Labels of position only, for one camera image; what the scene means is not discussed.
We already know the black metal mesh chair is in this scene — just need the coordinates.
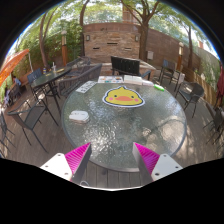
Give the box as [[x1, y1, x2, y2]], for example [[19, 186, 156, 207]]
[[7, 98, 59, 154], [0, 111, 16, 158]]

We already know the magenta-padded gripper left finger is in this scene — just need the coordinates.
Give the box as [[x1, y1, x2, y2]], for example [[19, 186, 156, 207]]
[[39, 142, 93, 185]]

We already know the dark round glass table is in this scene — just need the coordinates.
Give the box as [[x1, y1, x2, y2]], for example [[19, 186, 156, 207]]
[[31, 66, 73, 114]]

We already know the yellow duck mouse pad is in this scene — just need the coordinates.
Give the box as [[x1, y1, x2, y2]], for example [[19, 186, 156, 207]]
[[102, 85, 146, 108]]

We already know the orange canopy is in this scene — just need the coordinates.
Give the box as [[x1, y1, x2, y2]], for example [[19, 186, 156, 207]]
[[0, 48, 30, 88]]

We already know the forked slim tree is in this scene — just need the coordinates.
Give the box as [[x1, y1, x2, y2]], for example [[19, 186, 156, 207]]
[[23, 6, 61, 68]]

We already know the blue mesh chair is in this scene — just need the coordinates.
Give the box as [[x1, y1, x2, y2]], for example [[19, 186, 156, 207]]
[[27, 68, 44, 98]]

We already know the dark metal chair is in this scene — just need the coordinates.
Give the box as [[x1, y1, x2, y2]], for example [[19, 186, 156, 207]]
[[203, 106, 224, 144], [175, 81, 205, 118], [159, 59, 183, 91]]

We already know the large branching tree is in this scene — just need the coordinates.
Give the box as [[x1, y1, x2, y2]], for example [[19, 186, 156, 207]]
[[116, 0, 174, 63]]

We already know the curved trunk tree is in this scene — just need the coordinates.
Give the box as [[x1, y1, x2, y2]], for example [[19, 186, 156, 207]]
[[78, 0, 91, 56]]

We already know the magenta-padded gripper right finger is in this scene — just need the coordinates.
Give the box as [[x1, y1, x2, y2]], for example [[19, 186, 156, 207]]
[[132, 142, 184, 186]]

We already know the white card with numbers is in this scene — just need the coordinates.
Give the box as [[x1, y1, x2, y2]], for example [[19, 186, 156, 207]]
[[75, 80, 98, 94]]

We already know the white computer mouse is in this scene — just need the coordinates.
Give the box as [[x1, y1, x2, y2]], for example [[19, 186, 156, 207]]
[[68, 110, 90, 124]]

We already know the black slatted wooden chair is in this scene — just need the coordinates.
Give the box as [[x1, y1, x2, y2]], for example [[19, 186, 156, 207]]
[[110, 55, 152, 81]]

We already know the colourful picture sheet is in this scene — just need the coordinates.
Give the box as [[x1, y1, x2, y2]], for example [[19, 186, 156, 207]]
[[97, 75, 125, 84]]

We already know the brown lamp post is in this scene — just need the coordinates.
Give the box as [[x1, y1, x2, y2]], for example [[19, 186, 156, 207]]
[[60, 30, 69, 67], [176, 41, 185, 72]]

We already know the wooden fence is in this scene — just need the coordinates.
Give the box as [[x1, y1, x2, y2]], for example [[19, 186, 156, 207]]
[[183, 66, 218, 106]]

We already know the thin tree by fence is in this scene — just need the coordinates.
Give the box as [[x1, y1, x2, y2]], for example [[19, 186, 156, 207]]
[[173, 16, 204, 69]]

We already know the small white booklet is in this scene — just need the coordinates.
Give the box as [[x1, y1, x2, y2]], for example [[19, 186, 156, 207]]
[[142, 79, 155, 87]]

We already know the person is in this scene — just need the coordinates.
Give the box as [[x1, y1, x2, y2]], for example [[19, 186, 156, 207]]
[[3, 87, 13, 104], [11, 75, 23, 88]]

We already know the red closed umbrella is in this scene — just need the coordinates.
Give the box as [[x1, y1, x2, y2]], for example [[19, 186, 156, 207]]
[[215, 64, 224, 108]]

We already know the white open book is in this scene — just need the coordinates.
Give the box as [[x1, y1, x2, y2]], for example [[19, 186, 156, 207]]
[[123, 74, 144, 86]]

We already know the grey wicker armchair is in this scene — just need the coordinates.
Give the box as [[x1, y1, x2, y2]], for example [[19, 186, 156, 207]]
[[58, 63, 103, 98], [66, 56, 92, 76]]

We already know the stone raised basin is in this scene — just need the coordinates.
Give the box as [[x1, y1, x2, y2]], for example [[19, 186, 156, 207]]
[[99, 61, 156, 77]]

